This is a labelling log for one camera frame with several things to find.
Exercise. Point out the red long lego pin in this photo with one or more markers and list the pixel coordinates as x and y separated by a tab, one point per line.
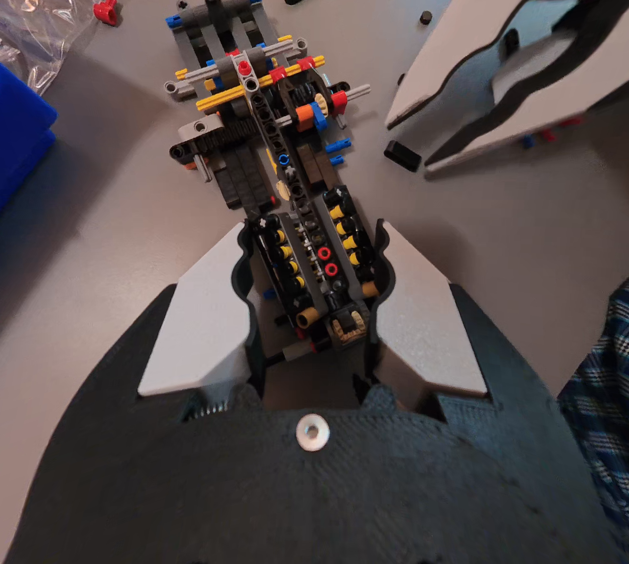
547	135

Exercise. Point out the small red lego piece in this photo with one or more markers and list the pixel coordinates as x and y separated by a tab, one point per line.
572	121

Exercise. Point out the lego car chassis assembly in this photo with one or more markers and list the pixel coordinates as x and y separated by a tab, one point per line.
263	116

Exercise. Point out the red lego pin connector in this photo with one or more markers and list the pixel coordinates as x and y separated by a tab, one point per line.
105	11

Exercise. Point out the blue plastic bin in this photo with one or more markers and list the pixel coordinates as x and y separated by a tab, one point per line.
22	131

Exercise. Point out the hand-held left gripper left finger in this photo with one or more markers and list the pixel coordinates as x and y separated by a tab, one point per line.
201	323

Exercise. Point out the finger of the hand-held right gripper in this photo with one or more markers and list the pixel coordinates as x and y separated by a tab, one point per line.
467	8
530	114

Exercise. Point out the blue long lego pin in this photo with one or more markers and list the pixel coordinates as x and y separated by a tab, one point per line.
528	141

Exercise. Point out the clear crinkled plastic bag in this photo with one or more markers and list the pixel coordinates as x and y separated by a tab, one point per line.
39	8

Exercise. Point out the blue plaid clothing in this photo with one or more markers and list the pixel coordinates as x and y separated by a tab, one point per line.
599	402

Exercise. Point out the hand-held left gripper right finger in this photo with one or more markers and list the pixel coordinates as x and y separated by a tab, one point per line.
422	323

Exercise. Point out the black rounded lego block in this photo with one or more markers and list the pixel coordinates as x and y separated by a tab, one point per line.
403	156

